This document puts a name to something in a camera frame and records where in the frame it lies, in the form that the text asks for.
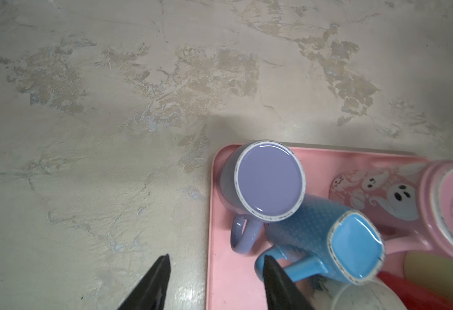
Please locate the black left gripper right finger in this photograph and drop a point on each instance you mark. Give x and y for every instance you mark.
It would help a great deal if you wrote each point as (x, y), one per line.
(281, 292)

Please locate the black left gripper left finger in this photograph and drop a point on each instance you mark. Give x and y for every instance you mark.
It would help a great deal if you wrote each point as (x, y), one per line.
(150, 293)

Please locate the pink plastic tray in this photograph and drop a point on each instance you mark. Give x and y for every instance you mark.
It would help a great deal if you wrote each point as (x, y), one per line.
(232, 280)

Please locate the blue ceramic mug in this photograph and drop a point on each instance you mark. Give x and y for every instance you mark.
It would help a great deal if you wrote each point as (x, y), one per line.
(325, 238)

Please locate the purple ceramic mug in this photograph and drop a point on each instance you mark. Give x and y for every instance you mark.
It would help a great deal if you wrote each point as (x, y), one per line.
(261, 182)

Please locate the red ceramic mug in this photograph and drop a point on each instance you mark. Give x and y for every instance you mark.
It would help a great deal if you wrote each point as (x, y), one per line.
(413, 296)

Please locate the pink ghost mug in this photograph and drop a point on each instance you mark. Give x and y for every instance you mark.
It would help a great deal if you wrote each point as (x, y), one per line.
(411, 205)

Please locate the light green mug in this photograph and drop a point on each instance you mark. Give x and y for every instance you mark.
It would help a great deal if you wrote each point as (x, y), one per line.
(431, 272)

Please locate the beige ceramic teapot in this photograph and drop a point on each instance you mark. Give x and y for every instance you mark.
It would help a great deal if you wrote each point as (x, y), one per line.
(329, 294)

